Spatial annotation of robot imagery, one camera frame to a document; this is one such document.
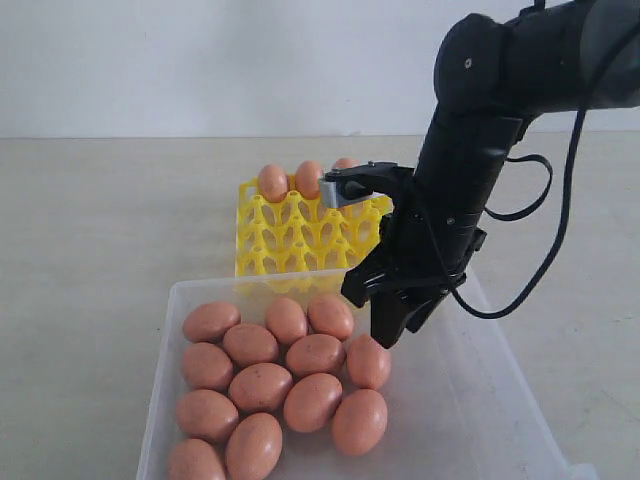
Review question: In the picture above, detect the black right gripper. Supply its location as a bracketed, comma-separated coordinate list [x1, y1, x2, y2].
[341, 167, 488, 349]

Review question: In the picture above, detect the brown egg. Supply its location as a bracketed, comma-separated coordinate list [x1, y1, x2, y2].
[307, 293, 354, 341]
[182, 301, 241, 343]
[225, 412, 283, 480]
[181, 342, 234, 392]
[175, 389, 240, 444]
[228, 363, 293, 413]
[346, 334, 392, 390]
[331, 389, 388, 456]
[167, 439, 226, 480]
[285, 334, 346, 378]
[265, 296, 308, 346]
[331, 157, 359, 170]
[222, 323, 279, 368]
[295, 160, 324, 200]
[257, 164, 289, 203]
[283, 373, 343, 433]

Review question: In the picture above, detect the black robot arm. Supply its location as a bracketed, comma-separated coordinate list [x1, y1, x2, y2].
[322, 1, 639, 348]

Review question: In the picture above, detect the yellow plastic egg tray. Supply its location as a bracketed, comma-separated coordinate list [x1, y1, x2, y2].
[235, 179, 392, 277]

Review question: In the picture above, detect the clear plastic bin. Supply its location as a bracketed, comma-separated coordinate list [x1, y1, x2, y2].
[137, 270, 597, 479]

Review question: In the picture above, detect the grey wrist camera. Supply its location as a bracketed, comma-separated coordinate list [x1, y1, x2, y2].
[318, 162, 401, 209]

